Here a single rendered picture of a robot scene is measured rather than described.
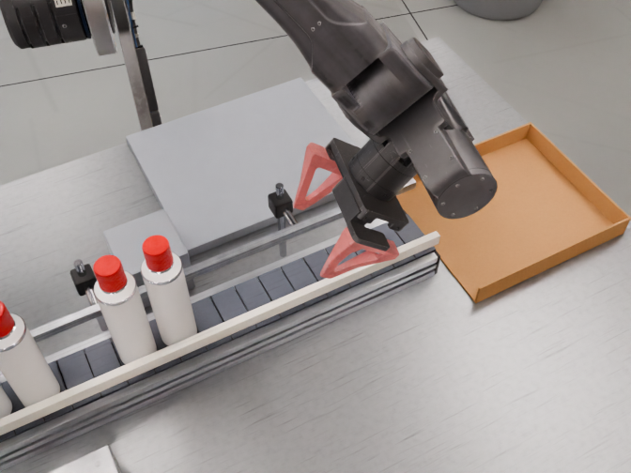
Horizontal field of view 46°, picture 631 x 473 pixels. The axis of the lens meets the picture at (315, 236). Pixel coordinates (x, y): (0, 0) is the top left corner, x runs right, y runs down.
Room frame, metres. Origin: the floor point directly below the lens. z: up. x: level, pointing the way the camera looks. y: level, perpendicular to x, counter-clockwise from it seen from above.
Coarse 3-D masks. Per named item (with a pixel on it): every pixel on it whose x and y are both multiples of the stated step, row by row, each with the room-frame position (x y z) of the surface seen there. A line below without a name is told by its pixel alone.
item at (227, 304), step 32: (384, 224) 0.76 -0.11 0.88; (416, 224) 0.76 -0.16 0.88; (320, 256) 0.70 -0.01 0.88; (352, 256) 0.70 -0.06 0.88; (416, 256) 0.70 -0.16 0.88; (256, 288) 0.64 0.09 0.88; (288, 288) 0.64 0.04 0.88; (224, 320) 0.58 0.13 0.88; (96, 352) 0.53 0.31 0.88; (192, 352) 0.53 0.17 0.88; (64, 384) 0.48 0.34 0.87; (128, 384) 0.48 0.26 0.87
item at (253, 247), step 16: (400, 192) 0.77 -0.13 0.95; (336, 208) 0.72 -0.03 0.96; (304, 224) 0.69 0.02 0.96; (320, 224) 0.70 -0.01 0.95; (256, 240) 0.66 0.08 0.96; (272, 240) 0.66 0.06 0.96; (224, 256) 0.64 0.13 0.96; (240, 256) 0.64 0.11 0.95; (192, 272) 0.61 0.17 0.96; (144, 288) 0.58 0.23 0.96; (96, 304) 0.56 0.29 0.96; (64, 320) 0.53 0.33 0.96; (80, 320) 0.53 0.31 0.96; (48, 336) 0.51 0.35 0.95
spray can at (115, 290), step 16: (112, 256) 0.54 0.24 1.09; (96, 272) 0.52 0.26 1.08; (112, 272) 0.52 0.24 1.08; (128, 272) 0.55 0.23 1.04; (96, 288) 0.52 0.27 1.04; (112, 288) 0.51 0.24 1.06; (128, 288) 0.52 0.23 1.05; (112, 304) 0.50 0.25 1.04; (128, 304) 0.51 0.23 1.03; (112, 320) 0.50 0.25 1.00; (128, 320) 0.51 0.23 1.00; (144, 320) 0.52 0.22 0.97; (112, 336) 0.51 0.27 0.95; (128, 336) 0.50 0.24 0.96; (144, 336) 0.51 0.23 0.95; (128, 352) 0.50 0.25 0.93; (144, 352) 0.51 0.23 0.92
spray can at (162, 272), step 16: (160, 240) 0.57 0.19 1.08; (160, 256) 0.54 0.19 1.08; (176, 256) 0.57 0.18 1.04; (144, 272) 0.55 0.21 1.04; (160, 272) 0.54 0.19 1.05; (176, 272) 0.55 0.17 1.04; (160, 288) 0.53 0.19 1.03; (176, 288) 0.54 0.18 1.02; (160, 304) 0.53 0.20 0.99; (176, 304) 0.54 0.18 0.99; (160, 320) 0.54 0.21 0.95; (176, 320) 0.54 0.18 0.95; (192, 320) 0.55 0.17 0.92; (176, 336) 0.53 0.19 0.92
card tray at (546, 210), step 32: (512, 160) 0.95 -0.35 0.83; (544, 160) 0.95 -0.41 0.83; (416, 192) 0.87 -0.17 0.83; (512, 192) 0.87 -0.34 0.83; (544, 192) 0.87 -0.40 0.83; (576, 192) 0.87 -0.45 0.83; (448, 224) 0.80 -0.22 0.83; (480, 224) 0.80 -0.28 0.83; (512, 224) 0.80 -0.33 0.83; (544, 224) 0.80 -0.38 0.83; (576, 224) 0.80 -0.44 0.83; (608, 224) 0.80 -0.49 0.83; (448, 256) 0.73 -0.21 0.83; (480, 256) 0.73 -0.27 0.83; (512, 256) 0.73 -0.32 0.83; (544, 256) 0.71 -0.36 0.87; (480, 288) 0.65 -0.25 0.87
